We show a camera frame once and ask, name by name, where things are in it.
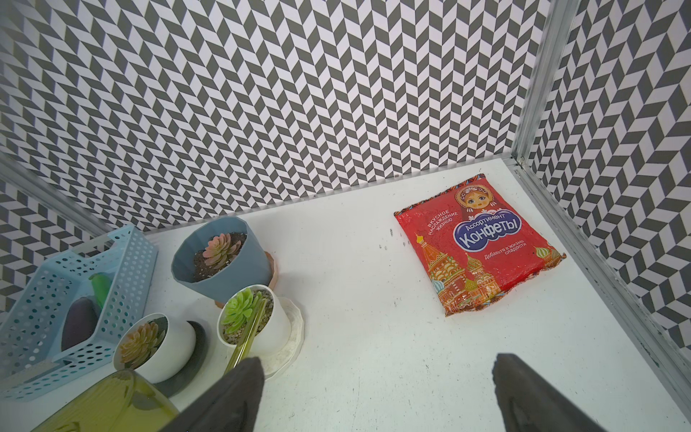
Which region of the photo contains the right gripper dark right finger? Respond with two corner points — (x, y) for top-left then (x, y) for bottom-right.
(492, 353), (603, 432)

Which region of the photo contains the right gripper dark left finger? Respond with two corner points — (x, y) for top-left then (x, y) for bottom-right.
(162, 357), (265, 432)

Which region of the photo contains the green transparent watering can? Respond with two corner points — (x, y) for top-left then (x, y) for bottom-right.
(35, 328), (256, 431)

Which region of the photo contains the white pot green succulent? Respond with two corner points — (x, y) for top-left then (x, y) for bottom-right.
(217, 284), (292, 356)

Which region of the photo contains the white pot yellow-green succulent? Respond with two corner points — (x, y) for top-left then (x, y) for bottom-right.
(113, 312), (196, 383)

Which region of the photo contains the blue-grey plant pot pink succulent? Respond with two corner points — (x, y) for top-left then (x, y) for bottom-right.
(171, 217), (272, 303)

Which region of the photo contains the dark round saucer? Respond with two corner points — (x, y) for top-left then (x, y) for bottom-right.
(153, 320), (212, 400)

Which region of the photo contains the red candy bag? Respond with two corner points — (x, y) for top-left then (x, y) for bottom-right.
(394, 174), (567, 316)

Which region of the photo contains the purple toy eggplant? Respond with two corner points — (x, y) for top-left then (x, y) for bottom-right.
(60, 297), (99, 351)

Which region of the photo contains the green toy cucumber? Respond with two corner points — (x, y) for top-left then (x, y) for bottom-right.
(89, 273), (112, 310)

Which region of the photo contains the light blue plastic basket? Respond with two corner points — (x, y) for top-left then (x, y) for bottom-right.
(1, 225), (158, 401)

